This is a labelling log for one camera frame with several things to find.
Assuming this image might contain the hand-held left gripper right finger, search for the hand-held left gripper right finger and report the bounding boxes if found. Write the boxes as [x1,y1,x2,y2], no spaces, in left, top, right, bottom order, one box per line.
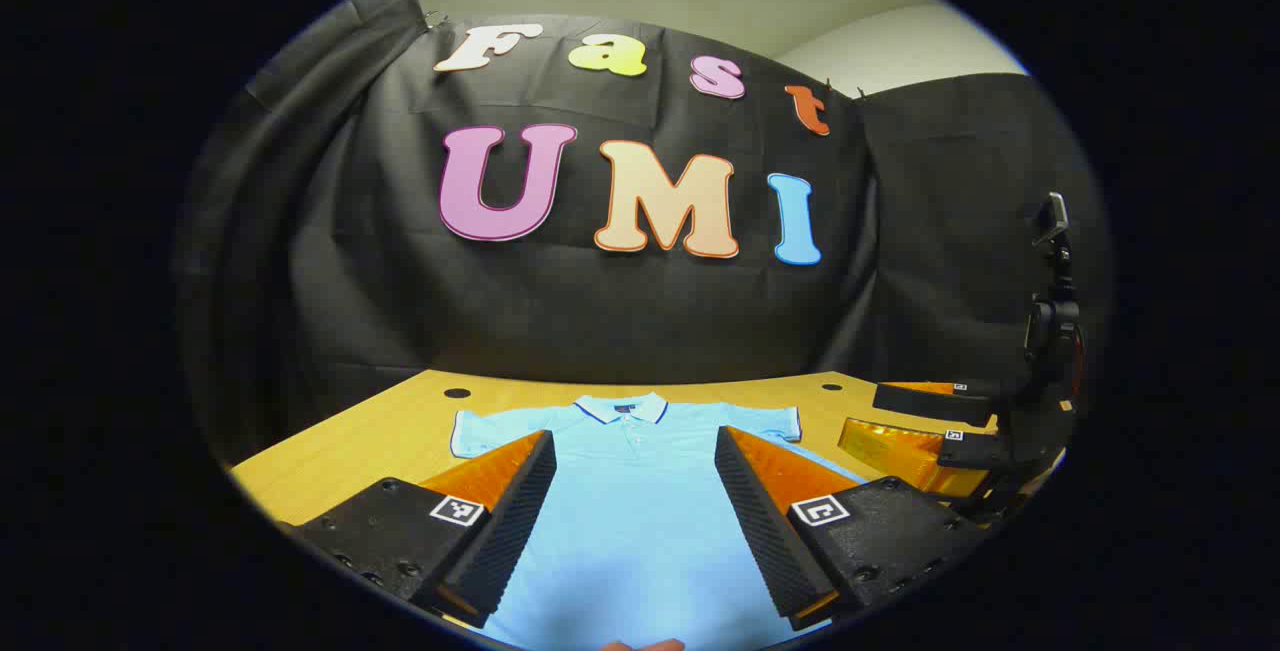
[714,425,993,631]

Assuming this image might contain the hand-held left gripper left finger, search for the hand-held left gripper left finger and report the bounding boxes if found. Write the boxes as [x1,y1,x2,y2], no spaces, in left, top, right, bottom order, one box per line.
[278,430,558,629]

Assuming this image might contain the black backdrop cloth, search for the black backdrop cloth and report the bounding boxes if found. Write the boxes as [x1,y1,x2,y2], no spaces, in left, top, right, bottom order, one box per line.
[172,0,1116,472]

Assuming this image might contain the light blue T-shirt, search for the light blue T-shirt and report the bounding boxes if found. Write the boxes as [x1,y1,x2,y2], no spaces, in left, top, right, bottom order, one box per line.
[449,392,871,651]

